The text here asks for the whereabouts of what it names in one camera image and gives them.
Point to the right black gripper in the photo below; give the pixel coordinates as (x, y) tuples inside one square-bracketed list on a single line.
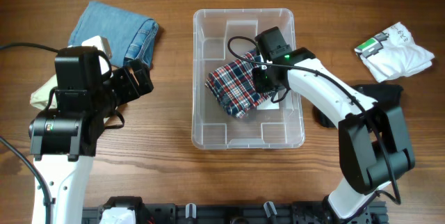
[(260, 84)]

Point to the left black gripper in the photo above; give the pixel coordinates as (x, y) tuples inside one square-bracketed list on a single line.
[(131, 91)]

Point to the plaid shirt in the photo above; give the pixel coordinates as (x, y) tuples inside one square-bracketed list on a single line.
[(233, 87)]

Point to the blue denim jeans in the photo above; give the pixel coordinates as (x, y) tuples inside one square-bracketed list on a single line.
[(130, 35)]

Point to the clear plastic storage bin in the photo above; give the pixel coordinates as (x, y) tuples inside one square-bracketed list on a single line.
[(212, 127)]

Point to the cream cloth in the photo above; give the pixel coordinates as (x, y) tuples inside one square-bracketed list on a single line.
[(40, 97)]

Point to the black garment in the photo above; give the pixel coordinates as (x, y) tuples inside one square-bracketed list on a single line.
[(382, 92)]

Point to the white printed t-shirt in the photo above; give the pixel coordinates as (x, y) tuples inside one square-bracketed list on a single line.
[(393, 53)]

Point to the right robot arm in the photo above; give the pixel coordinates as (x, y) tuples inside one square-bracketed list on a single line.
[(374, 144)]

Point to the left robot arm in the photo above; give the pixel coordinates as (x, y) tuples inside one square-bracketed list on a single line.
[(64, 139)]

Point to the white label in bin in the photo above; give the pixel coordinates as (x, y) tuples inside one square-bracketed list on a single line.
[(268, 105)]

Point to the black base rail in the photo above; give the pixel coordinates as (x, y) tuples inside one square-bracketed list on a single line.
[(296, 213)]

